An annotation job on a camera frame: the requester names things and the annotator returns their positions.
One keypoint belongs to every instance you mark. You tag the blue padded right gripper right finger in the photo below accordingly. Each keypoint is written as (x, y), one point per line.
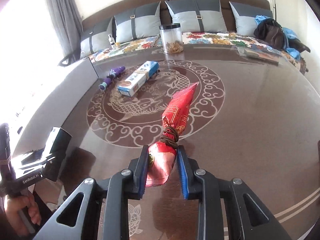
(186, 167)

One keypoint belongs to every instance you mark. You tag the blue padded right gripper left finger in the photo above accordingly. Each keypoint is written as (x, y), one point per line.
(139, 168)

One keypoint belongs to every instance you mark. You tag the red foil packet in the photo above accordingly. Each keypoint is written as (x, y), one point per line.
(162, 154)

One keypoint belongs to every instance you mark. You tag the blue white medicine box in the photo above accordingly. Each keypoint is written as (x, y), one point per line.
(136, 80)

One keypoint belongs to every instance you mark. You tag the person's hand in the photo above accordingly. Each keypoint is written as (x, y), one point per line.
(19, 209)

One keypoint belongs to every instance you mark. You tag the black rectangular box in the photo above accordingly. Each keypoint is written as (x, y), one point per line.
(45, 163)

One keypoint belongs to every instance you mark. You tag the white cardboard box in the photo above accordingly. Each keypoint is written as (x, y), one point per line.
(51, 106)

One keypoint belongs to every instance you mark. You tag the purple toy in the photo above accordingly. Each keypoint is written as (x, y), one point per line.
(115, 72)

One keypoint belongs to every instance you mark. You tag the white lotion bottle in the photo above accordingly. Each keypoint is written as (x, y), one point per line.
(112, 41)

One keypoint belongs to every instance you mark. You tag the far left grey cushion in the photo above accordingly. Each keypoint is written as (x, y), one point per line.
(96, 38)

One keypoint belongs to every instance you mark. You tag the grey cushion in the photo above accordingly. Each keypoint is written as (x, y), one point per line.
(96, 38)
(198, 16)
(137, 23)
(245, 17)

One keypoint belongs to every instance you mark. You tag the clear jar black lid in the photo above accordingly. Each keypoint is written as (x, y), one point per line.
(171, 37)

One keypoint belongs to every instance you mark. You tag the dark brown bag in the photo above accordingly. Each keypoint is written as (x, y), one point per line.
(271, 33)

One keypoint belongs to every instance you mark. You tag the brown sofa with floral cover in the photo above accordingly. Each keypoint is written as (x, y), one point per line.
(229, 38)

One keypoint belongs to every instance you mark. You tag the far right grey cushion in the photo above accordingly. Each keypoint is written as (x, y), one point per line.
(245, 17)

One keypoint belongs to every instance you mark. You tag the blue jacket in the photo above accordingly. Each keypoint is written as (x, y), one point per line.
(289, 36)

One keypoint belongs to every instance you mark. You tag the grey curtain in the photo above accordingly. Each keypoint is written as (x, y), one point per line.
(67, 24)

